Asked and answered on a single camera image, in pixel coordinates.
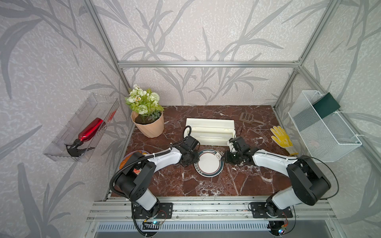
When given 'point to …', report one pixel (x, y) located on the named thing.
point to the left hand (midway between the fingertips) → (198, 159)
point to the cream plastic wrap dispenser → (211, 132)
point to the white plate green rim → (210, 164)
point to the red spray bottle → (88, 133)
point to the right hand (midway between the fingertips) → (221, 158)
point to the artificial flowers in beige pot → (147, 116)
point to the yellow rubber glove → (283, 139)
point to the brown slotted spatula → (248, 118)
